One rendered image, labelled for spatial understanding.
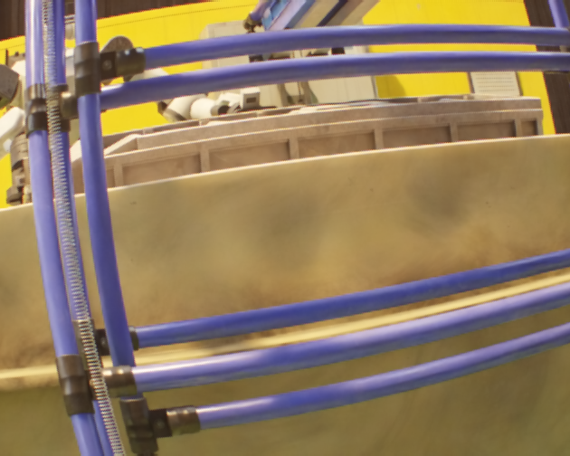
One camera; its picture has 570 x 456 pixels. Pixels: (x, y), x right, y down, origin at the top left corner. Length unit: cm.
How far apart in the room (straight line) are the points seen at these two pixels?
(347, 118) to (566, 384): 72
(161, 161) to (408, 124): 49
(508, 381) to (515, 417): 7
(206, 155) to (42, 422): 73
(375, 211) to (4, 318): 58
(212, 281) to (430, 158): 37
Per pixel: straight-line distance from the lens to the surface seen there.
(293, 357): 98
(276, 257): 136
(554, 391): 157
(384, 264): 140
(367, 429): 142
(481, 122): 202
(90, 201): 101
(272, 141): 185
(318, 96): 414
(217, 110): 239
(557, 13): 145
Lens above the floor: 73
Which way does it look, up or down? level
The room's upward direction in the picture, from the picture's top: 9 degrees counter-clockwise
